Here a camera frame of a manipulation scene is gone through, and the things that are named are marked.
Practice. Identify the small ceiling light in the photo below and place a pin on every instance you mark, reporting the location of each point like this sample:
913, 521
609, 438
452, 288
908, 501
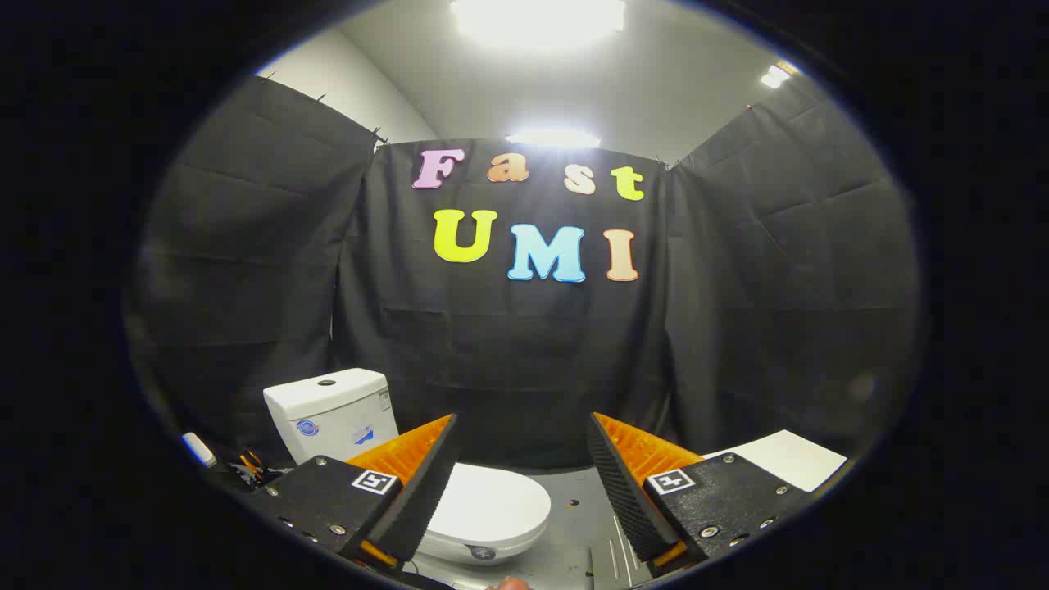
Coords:
774, 75

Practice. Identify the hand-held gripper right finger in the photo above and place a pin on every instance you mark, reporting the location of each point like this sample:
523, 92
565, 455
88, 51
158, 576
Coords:
627, 500

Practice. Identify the white flat panel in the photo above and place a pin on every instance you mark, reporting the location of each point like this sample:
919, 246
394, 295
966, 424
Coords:
787, 459

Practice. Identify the large ceiling light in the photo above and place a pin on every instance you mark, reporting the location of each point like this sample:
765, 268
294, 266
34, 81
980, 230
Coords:
537, 18

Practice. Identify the long ceiling light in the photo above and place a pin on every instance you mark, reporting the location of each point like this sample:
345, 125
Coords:
553, 138

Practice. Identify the small white device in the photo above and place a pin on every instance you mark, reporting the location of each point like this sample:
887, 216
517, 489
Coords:
199, 450

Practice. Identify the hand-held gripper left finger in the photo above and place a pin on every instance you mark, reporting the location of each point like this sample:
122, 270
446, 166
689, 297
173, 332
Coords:
414, 500

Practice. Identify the black backdrop cloth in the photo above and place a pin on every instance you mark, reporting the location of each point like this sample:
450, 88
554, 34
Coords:
524, 352

